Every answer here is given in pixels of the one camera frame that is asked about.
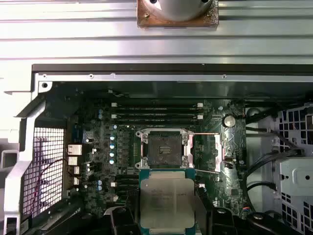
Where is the RAM slot with black latches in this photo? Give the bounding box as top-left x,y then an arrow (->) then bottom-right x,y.
114,119 -> 200,125
114,108 -> 200,114

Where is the green motherboard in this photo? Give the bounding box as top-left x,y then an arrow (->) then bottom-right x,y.
65,97 -> 247,235

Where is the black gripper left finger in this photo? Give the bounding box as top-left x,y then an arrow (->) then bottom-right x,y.
36,190 -> 140,235

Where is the black and silver PC case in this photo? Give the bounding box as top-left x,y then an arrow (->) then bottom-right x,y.
0,63 -> 313,235

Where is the CPU socket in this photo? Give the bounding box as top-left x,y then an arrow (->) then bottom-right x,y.
135,127 -> 196,171

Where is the square brown base plate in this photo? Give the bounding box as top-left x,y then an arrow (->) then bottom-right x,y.
136,0 -> 220,30

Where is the metal socket cover frame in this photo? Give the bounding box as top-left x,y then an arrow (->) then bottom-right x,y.
185,131 -> 225,175

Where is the round coin cell battery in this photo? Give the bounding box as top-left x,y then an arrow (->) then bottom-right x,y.
222,114 -> 236,127

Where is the silver CPU with green edge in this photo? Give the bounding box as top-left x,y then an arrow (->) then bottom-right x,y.
138,168 -> 196,235

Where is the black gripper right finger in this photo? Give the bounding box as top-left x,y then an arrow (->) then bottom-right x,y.
195,188 -> 298,235

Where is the silver perforated drive cage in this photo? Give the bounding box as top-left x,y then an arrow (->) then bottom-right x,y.
273,101 -> 313,235

